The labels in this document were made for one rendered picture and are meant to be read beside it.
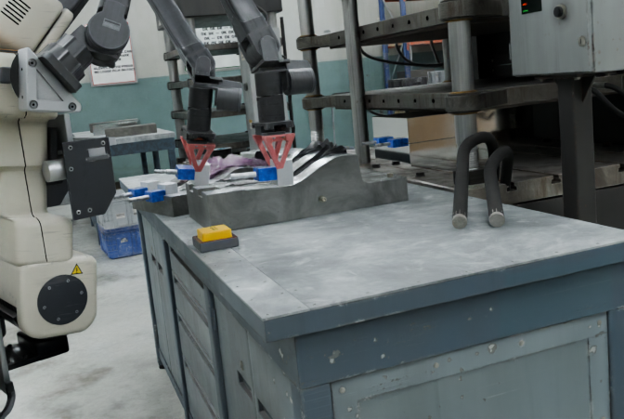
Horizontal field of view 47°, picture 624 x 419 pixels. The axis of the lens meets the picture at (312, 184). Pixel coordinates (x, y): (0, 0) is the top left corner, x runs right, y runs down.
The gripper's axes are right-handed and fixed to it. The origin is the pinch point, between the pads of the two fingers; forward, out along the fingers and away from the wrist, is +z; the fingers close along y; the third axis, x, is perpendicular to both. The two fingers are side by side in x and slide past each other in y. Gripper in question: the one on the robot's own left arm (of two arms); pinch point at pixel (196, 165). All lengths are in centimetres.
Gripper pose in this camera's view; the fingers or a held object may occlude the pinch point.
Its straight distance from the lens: 178.4
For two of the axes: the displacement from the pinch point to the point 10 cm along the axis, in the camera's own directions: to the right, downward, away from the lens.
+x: -9.3, -0.1, -3.8
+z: -1.0, 9.6, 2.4
